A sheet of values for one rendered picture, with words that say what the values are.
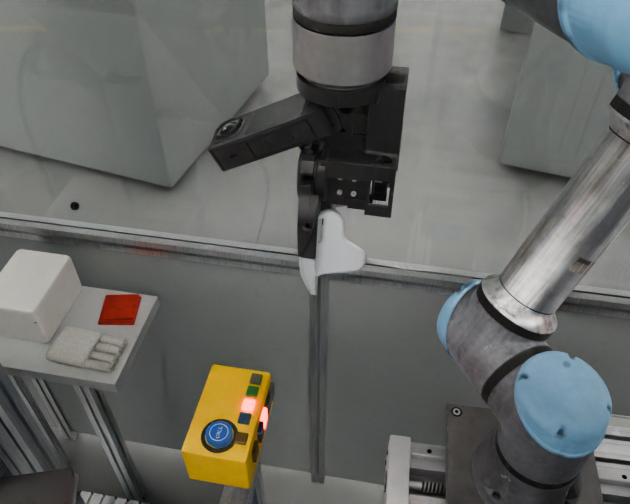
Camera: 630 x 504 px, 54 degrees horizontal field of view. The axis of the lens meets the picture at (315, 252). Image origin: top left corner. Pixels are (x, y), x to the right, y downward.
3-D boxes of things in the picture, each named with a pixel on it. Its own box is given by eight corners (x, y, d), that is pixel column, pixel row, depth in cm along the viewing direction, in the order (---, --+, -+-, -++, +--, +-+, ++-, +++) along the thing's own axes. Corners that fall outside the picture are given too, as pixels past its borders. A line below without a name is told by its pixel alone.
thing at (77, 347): (67, 330, 133) (64, 323, 131) (130, 342, 131) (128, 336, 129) (45, 361, 127) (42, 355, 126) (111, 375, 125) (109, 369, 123)
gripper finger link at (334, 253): (359, 314, 55) (369, 218, 52) (295, 305, 56) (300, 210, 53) (362, 299, 58) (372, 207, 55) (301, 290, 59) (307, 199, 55)
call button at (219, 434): (211, 423, 94) (209, 417, 93) (236, 427, 93) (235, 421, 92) (203, 447, 91) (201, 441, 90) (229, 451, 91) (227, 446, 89)
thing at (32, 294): (20, 278, 144) (4, 244, 136) (85, 287, 142) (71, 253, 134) (-21, 335, 132) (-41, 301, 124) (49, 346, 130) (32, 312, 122)
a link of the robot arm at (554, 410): (533, 500, 78) (562, 448, 69) (472, 415, 87) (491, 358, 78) (606, 464, 82) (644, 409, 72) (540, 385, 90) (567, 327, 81)
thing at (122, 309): (107, 297, 140) (104, 291, 138) (142, 297, 140) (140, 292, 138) (97, 325, 134) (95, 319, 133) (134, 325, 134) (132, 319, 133)
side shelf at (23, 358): (16, 284, 147) (12, 275, 145) (160, 304, 142) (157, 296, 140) (-43, 366, 130) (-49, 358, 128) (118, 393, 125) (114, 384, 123)
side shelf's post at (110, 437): (135, 491, 196) (59, 325, 138) (147, 493, 195) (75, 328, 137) (130, 503, 193) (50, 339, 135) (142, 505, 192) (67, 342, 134)
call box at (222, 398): (219, 397, 109) (212, 361, 101) (274, 406, 107) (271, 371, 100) (189, 483, 97) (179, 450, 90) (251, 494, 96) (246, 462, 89)
